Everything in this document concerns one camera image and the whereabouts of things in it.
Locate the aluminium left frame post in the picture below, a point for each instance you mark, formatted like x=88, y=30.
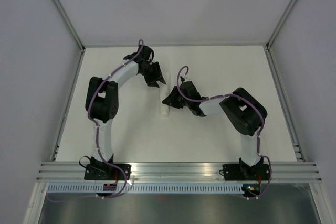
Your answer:
x=68, y=24

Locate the aluminium right frame post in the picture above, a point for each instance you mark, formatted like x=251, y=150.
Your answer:
x=289, y=8

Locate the aluminium frame post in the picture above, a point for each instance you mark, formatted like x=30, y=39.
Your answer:
x=289, y=8
x=68, y=24

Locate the aluminium front frame rail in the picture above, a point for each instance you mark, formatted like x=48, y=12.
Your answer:
x=184, y=172

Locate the white cloth napkin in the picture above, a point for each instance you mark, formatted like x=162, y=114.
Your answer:
x=164, y=91

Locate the aluminium frame rail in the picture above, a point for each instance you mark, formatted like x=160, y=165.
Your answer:
x=184, y=172
x=178, y=44

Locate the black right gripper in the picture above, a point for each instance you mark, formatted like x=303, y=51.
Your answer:
x=171, y=99

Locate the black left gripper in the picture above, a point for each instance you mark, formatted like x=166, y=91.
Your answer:
x=158, y=74

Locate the aluminium back frame rail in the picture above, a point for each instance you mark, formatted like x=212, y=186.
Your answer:
x=178, y=44

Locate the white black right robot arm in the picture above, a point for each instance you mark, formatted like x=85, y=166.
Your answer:
x=246, y=115

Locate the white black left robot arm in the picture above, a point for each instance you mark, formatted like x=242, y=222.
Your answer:
x=102, y=105

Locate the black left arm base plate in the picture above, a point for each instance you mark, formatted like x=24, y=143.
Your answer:
x=108, y=173

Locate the white slotted cable duct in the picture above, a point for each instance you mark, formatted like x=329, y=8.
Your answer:
x=146, y=188

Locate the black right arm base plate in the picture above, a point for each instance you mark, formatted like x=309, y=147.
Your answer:
x=234, y=172

